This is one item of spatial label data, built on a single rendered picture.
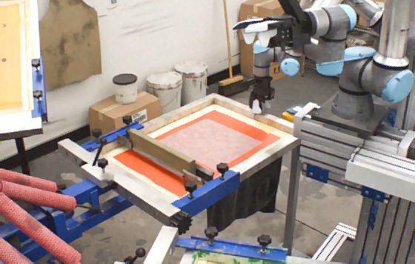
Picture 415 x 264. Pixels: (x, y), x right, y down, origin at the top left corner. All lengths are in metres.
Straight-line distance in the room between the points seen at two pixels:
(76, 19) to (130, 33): 0.62
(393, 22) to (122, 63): 3.09
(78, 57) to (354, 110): 2.65
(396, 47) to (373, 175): 0.41
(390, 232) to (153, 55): 2.98
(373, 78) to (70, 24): 2.71
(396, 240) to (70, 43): 2.77
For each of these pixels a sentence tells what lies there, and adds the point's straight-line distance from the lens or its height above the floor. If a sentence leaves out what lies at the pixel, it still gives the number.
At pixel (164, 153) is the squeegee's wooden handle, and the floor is 1.04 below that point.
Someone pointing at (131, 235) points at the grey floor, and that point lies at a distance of 3.16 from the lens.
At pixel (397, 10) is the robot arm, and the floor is 1.67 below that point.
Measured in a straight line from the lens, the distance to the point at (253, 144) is 2.13.
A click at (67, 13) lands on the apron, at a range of 3.84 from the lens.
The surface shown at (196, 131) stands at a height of 0.96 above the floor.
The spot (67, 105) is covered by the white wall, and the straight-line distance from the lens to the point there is 4.09.
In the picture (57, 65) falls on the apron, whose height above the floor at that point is 0.73.
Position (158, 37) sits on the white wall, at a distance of 4.50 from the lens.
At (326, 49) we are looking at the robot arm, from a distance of 1.37.
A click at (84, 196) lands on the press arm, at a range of 1.75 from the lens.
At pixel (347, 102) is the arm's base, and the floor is 1.31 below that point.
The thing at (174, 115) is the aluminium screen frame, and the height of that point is 0.99.
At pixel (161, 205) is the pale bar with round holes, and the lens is 1.63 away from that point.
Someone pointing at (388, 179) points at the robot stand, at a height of 1.15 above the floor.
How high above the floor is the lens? 2.01
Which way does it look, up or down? 28 degrees down
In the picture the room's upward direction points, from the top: 1 degrees counter-clockwise
